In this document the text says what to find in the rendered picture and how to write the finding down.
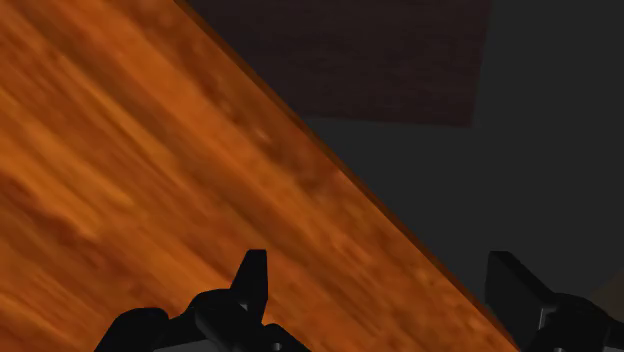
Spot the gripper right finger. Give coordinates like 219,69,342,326
485,250,624,352

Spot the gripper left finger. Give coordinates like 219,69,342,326
93,248,313,352

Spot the dark red rug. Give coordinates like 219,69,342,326
186,0,494,129

